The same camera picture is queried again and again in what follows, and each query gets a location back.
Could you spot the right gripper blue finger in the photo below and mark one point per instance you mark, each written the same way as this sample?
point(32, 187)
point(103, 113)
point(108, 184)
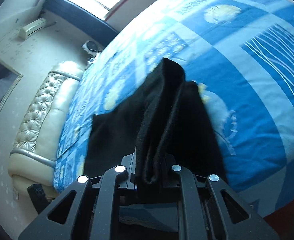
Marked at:
point(132, 171)

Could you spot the black pants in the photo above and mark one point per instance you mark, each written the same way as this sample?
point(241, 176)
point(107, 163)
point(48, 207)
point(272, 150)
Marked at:
point(165, 115)

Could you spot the cream tufted leather headboard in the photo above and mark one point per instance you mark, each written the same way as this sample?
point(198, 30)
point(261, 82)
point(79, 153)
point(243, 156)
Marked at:
point(33, 156)

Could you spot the black nightstand box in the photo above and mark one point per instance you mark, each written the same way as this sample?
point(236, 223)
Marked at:
point(39, 198)

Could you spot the white desk fan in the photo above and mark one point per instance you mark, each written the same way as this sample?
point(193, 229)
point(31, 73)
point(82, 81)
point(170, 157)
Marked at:
point(91, 48)

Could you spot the left dark blue curtain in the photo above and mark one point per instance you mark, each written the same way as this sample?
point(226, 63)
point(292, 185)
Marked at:
point(94, 27)

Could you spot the blue patterned bed sheet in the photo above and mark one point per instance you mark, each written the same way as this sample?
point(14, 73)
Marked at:
point(210, 82)

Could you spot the white wall air conditioner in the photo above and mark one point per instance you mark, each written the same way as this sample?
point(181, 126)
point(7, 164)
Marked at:
point(32, 28)

